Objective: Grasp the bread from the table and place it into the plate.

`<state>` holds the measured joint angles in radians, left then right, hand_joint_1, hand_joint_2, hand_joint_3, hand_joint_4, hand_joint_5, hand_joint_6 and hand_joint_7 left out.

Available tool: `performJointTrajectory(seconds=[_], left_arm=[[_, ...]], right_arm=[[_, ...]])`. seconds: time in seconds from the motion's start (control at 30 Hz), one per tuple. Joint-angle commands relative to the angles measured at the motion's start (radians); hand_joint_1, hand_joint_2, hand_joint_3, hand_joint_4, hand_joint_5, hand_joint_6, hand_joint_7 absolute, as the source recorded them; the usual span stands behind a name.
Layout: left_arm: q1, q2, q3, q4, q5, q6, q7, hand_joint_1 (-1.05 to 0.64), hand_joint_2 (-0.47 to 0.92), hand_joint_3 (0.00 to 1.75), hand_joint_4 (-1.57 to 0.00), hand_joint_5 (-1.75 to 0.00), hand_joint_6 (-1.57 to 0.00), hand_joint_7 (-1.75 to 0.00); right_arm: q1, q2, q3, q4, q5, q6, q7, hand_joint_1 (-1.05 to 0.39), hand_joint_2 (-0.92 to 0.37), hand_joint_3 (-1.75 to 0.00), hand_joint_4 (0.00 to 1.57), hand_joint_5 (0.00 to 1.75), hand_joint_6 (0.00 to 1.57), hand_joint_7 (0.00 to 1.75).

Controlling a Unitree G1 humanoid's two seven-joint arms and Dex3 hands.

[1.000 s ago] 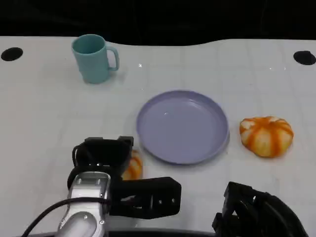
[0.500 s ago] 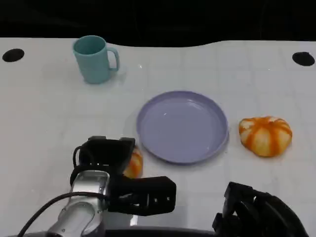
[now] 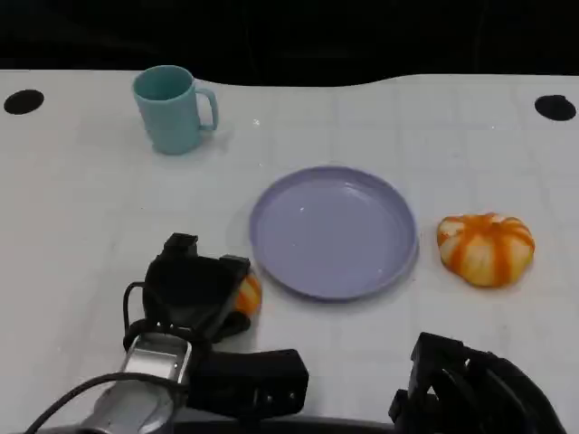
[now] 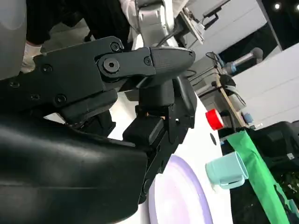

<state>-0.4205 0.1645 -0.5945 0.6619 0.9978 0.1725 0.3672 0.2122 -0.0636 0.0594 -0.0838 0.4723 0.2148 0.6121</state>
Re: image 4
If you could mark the tilted grey machine panel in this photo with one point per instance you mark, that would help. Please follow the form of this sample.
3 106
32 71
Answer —
194 25

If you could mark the person's hand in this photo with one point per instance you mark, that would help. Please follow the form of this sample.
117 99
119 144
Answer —
29 56

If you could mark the wooden desk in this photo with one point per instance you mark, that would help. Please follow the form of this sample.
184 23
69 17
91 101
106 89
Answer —
230 102

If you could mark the lilac plate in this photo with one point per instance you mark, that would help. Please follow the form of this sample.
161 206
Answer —
180 198

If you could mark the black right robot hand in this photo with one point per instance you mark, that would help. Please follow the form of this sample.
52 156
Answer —
58 163

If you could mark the person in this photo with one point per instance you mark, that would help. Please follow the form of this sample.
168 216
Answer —
105 16

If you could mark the green cloth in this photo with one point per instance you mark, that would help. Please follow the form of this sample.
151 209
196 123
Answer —
259 177

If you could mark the small blue box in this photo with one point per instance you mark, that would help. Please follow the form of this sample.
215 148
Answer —
248 117

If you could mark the red tape roll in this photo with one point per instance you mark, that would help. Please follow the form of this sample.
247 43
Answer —
213 119

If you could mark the pale green mug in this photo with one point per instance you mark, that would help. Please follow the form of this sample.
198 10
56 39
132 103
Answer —
224 170

